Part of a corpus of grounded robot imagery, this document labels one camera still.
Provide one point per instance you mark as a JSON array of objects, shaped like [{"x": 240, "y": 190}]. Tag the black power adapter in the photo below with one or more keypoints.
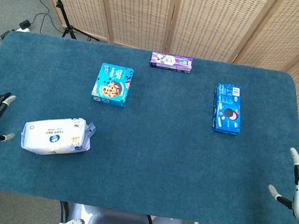
[{"x": 24, "y": 24}]

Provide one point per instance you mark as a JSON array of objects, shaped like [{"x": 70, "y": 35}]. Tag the white snack bag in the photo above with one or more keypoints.
[{"x": 55, "y": 138}]

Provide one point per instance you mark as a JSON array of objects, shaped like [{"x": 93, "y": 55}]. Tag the light blue cookie box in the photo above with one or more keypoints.
[{"x": 112, "y": 85}]

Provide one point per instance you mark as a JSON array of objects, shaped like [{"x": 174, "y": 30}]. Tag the blue felt table mat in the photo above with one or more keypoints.
[{"x": 144, "y": 145}]

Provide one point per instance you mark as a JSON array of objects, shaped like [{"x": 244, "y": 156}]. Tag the purple snack box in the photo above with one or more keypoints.
[{"x": 171, "y": 62}]

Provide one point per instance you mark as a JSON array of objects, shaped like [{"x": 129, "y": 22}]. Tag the dark blue oreo box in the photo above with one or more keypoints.
[{"x": 227, "y": 109}]

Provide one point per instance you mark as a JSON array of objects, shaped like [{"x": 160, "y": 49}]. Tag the black tripod stand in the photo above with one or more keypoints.
[{"x": 61, "y": 6}]

